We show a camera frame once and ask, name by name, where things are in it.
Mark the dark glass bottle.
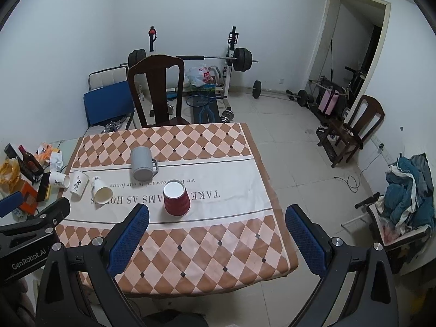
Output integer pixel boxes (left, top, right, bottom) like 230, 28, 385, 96
19, 145, 44, 177

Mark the white paper cup lying open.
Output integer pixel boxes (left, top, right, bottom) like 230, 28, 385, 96
92, 176, 113, 205

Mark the dark wooden chair at table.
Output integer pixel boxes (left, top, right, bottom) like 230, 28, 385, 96
127, 55, 189, 128

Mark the pile of blue clothes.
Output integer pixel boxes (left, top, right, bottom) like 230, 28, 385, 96
378, 153, 435, 233

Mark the red ribbed paper cup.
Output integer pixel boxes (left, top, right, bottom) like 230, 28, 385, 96
163, 179, 191, 216

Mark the yellow utility knife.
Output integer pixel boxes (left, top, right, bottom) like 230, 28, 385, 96
45, 181, 52, 201

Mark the pink folded cart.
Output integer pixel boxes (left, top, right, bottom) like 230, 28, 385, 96
316, 89, 342, 117

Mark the orange box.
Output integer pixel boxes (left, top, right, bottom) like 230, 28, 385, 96
14, 179, 38, 216

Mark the white red plastic bag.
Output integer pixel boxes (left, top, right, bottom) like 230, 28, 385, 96
186, 65, 215, 87

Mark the grey plastic mug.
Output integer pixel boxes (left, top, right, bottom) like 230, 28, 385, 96
131, 146, 159, 182

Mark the barbell on rack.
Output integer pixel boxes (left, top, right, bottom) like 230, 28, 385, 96
121, 47, 258, 72

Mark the blue folding chair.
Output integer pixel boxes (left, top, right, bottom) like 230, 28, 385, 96
83, 65, 135, 133

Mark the tall white printed paper cup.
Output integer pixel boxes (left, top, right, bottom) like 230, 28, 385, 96
69, 171, 89, 198

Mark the yellow plastic bag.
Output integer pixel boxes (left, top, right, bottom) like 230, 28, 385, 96
0, 159, 21, 194

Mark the blue badminton racket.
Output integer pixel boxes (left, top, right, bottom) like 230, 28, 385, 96
186, 94, 227, 108

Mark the crumpled white orange wrapper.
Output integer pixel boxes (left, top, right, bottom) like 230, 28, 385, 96
35, 143, 63, 172

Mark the checkered printed tablecloth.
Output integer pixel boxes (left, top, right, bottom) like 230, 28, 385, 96
57, 123, 298, 296

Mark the barbell on floor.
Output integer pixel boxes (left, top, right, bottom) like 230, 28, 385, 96
251, 80, 309, 108

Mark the dark wooden chair by wall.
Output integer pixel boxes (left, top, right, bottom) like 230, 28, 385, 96
316, 95, 385, 168

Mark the small white printed paper cup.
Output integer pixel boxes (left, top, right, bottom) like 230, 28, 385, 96
49, 171, 70, 188

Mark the black floor cable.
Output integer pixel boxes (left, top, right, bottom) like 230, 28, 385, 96
333, 144, 386, 194

